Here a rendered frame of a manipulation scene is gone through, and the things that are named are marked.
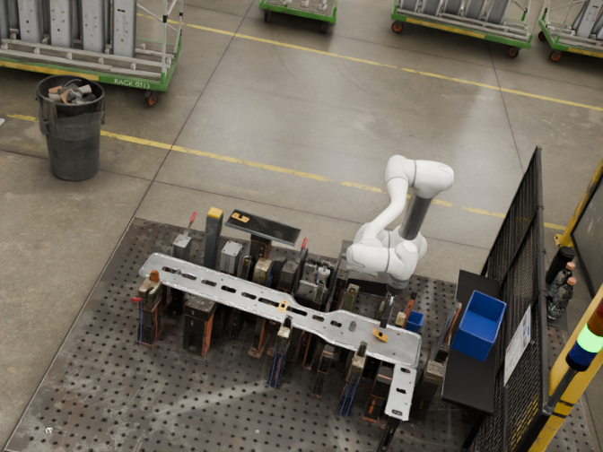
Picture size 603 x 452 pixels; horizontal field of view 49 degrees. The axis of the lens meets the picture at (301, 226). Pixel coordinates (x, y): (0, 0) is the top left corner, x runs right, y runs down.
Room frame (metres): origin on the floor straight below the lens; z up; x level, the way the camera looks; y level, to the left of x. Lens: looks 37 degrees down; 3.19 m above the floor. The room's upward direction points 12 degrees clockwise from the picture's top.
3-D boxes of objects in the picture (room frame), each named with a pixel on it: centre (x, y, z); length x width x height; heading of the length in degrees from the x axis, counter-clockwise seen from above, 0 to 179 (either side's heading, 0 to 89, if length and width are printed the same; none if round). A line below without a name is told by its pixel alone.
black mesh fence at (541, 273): (2.37, -1.05, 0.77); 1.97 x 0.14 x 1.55; 171
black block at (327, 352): (2.03, -0.23, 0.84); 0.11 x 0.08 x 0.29; 171
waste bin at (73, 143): (4.34, 1.91, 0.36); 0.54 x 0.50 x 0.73; 0
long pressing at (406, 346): (2.23, 0.03, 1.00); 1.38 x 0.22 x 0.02; 81
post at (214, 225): (2.64, 0.44, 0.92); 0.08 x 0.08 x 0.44; 81
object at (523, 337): (1.98, -0.98, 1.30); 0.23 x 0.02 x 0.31; 171
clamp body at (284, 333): (2.06, -0.02, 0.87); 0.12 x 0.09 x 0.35; 171
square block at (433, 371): (1.99, -0.70, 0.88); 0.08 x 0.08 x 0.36; 81
